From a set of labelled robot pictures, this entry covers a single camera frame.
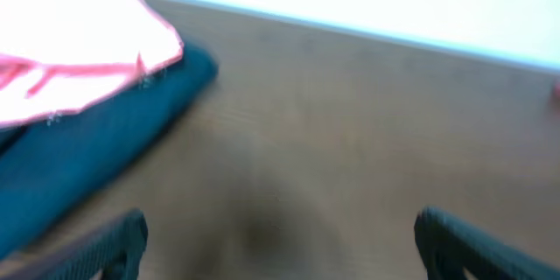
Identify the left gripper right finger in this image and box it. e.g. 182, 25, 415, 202
414, 206, 559, 280

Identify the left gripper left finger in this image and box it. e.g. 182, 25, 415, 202
1, 209, 148, 280

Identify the salmon pink printed t-shirt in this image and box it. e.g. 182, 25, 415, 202
1, 0, 184, 127

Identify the folded navy printed t-shirt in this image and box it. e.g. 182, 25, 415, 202
1, 45, 218, 256

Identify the red crumpled t-shirt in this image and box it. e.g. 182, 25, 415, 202
550, 80, 560, 107

